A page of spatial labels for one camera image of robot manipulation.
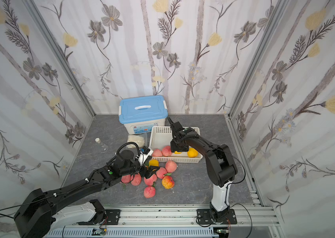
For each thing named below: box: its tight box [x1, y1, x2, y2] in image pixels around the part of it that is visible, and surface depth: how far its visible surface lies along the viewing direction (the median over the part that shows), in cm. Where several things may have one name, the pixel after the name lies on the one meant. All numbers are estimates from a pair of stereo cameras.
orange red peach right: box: [161, 175, 175, 190], surface depth 82 cm
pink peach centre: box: [156, 167, 168, 179], surface depth 86 cm
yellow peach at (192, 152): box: [187, 147, 199, 158], surface depth 94 cm
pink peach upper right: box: [165, 159, 177, 174], surface depth 88 cm
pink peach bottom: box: [143, 185, 157, 199], surface depth 80 cm
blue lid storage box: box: [118, 95, 168, 135], surface depth 103 cm
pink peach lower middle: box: [143, 173, 158, 186], surface depth 83 cm
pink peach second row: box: [161, 145, 172, 158], surface depth 95 cm
